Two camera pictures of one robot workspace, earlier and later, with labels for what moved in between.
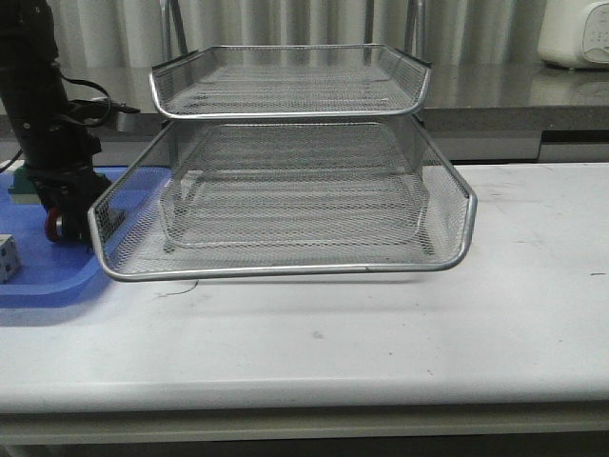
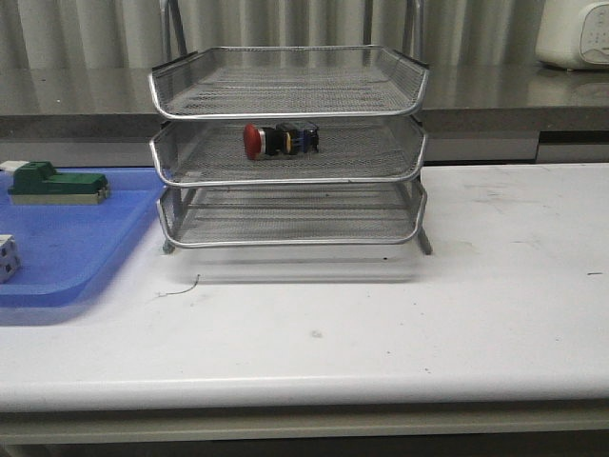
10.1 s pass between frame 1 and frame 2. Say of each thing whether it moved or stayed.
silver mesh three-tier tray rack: stayed
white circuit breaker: stayed
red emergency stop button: moved
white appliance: stayed
